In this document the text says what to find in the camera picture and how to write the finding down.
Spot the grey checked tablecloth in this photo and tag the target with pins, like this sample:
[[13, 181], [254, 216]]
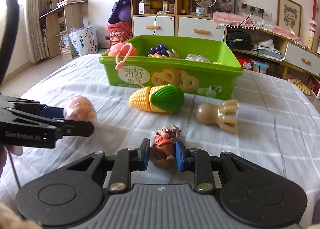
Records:
[[278, 128]]

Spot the wooden cabinet with drawers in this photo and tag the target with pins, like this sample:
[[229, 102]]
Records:
[[174, 23]]

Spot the pink rubber pig toy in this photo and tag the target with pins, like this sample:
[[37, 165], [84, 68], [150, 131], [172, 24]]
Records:
[[121, 52]]

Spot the yellow plastic corn toy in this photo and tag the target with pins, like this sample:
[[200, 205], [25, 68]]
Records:
[[158, 99]]

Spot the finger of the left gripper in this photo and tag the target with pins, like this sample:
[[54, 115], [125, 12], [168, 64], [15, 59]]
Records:
[[37, 108], [67, 127]]

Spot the white dried starfish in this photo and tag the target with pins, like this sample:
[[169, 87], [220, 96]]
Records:
[[171, 54]]

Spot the pink lace cloth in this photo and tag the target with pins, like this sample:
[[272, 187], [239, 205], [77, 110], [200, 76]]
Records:
[[223, 19]]

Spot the clear capsule pink cap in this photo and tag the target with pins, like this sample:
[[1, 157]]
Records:
[[79, 108]]

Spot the white paper shopping bag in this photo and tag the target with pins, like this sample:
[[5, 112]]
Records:
[[84, 40]]

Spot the brown bear figurine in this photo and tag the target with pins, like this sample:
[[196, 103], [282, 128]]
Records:
[[164, 145]]

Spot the green plastic storage box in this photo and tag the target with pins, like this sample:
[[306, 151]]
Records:
[[193, 72]]

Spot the purple plastic grapes toy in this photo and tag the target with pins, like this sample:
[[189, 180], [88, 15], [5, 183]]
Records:
[[161, 49]]

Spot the low white drawer unit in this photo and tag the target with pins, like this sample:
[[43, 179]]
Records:
[[302, 59]]

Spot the beige rubber octopus toy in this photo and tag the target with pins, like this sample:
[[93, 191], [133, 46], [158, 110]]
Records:
[[222, 115]]

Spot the black bag on shelf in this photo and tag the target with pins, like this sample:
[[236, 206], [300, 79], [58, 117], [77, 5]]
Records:
[[238, 40]]

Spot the purple plush toy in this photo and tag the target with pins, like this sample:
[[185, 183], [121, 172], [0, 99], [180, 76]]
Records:
[[121, 12]]

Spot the framed cartoon girl picture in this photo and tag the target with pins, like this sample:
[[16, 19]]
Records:
[[289, 16]]

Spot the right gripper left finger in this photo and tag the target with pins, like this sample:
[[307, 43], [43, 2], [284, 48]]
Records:
[[127, 161]]

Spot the red printed bucket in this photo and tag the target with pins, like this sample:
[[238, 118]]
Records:
[[119, 32]]

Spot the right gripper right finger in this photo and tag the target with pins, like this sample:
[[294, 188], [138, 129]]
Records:
[[198, 162]]

